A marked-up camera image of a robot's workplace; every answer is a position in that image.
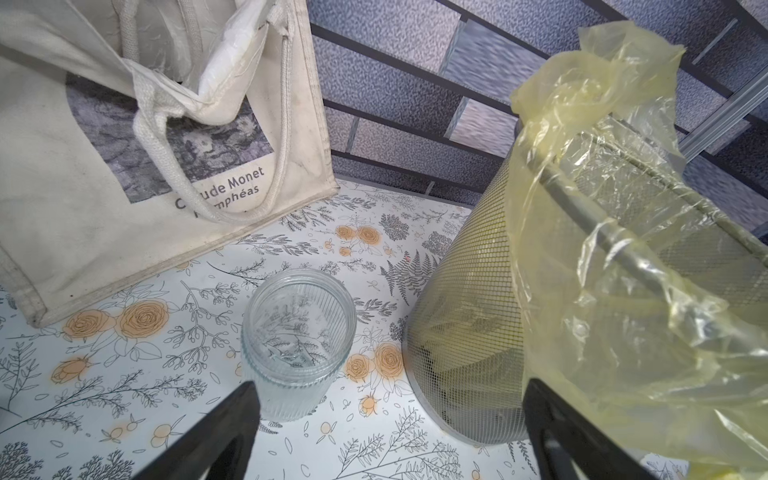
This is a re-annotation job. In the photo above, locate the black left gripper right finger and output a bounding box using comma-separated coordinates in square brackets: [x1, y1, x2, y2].
[523, 378, 653, 479]

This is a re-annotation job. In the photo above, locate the yellow plastic bin liner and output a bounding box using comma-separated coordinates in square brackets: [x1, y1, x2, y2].
[505, 21, 767, 479]

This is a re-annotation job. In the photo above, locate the glass jar with green lid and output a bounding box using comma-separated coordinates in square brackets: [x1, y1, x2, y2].
[241, 269, 357, 423]

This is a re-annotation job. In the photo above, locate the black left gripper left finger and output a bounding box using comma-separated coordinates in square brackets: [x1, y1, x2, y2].
[135, 381, 261, 480]

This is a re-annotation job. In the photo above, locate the grey mesh waste bin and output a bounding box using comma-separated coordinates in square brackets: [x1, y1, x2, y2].
[403, 116, 768, 446]

